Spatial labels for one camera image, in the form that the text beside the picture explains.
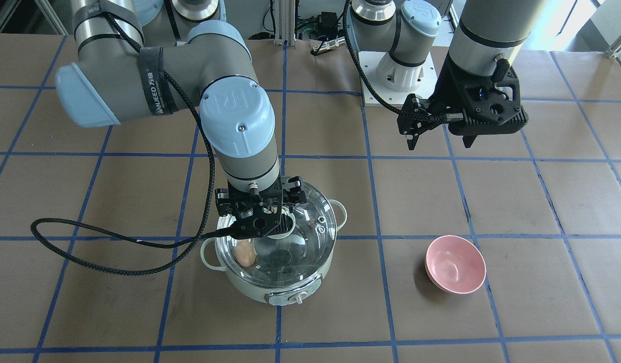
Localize glass pot lid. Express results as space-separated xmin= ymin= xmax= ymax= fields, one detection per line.
xmin=215 ymin=179 xmax=338 ymax=289

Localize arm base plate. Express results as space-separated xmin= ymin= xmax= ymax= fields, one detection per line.
xmin=357 ymin=51 xmax=438 ymax=108

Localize pink bowl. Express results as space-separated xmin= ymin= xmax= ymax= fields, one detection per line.
xmin=425 ymin=235 xmax=486 ymax=295

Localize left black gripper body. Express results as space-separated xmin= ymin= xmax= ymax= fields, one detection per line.
xmin=429 ymin=55 xmax=529 ymax=137

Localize white electric cooking pot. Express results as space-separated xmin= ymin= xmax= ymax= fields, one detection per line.
xmin=200 ymin=179 xmax=348 ymax=306

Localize brown egg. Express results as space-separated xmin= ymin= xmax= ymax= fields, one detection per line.
xmin=234 ymin=239 xmax=256 ymax=267

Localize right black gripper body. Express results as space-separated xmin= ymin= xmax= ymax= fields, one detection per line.
xmin=217 ymin=179 xmax=293 ymax=240

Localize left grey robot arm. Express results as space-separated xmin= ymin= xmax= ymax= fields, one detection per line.
xmin=342 ymin=1 xmax=546 ymax=151

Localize black braided cable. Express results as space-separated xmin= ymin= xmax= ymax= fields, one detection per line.
xmin=342 ymin=0 xmax=465 ymax=123
xmin=31 ymin=10 xmax=240 ymax=276

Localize aluminium frame post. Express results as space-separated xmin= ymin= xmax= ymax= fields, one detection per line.
xmin=273 ymin=0 xmax=297 ymax=47

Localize black power adapter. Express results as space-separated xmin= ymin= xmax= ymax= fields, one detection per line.
xmin=317 ymin=12 xmax=338 ymax=36

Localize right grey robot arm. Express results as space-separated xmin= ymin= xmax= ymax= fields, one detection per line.
xmin=55 ymin=1 xmax=306 ymax=239

